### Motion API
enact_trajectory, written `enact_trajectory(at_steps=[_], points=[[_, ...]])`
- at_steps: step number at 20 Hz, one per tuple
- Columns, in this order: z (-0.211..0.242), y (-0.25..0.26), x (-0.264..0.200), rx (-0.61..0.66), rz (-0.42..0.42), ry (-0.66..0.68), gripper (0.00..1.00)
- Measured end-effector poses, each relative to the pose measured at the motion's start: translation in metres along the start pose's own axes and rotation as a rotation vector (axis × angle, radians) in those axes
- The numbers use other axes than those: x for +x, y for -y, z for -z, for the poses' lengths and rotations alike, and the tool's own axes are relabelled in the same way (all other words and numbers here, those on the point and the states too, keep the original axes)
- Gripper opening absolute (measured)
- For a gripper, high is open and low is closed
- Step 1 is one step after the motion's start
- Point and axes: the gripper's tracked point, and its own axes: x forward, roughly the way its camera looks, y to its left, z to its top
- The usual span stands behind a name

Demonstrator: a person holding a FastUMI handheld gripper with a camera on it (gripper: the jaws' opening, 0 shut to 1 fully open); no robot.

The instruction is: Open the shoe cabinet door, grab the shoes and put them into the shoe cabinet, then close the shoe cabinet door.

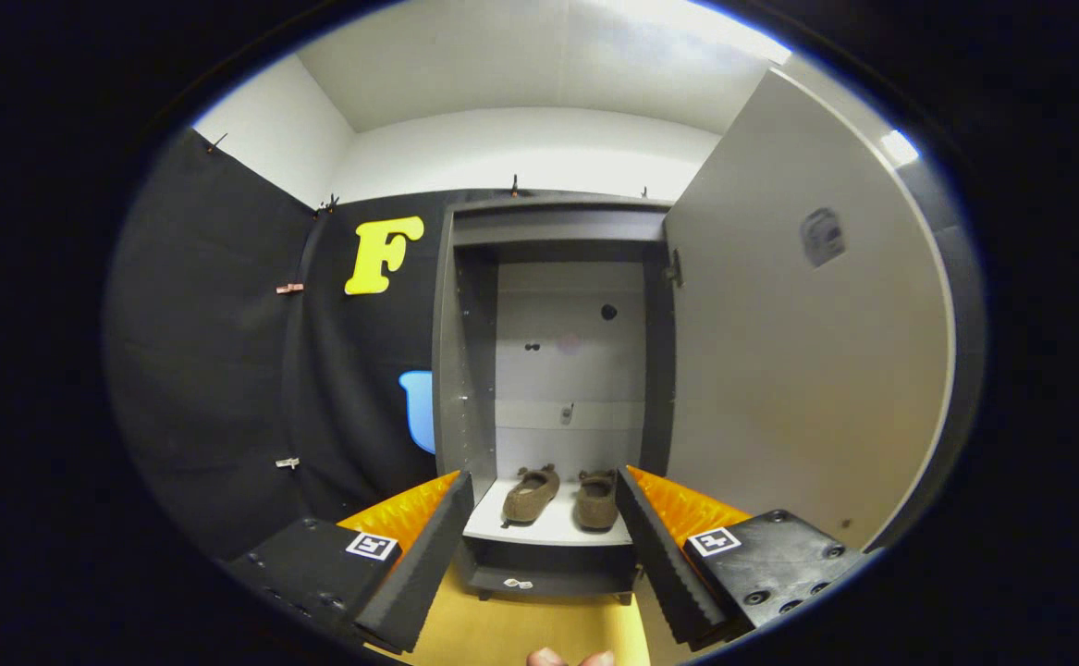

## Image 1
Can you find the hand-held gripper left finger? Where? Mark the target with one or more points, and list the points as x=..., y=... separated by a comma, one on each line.
x=428, y=564

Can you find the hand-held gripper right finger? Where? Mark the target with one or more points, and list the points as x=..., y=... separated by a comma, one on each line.
x=659, y=564

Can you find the brown fuzzy shoe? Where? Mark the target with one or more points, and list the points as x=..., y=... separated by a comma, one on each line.
x=597, y=499
x=530, y=495

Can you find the grey shoe cabinet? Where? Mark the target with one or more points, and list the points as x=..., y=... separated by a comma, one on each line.
x=465, y=370

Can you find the black backdrop cloth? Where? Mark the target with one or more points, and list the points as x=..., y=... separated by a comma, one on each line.
x=206, y=370

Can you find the small ceiling light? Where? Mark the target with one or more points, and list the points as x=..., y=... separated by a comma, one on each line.
x=900, y=148

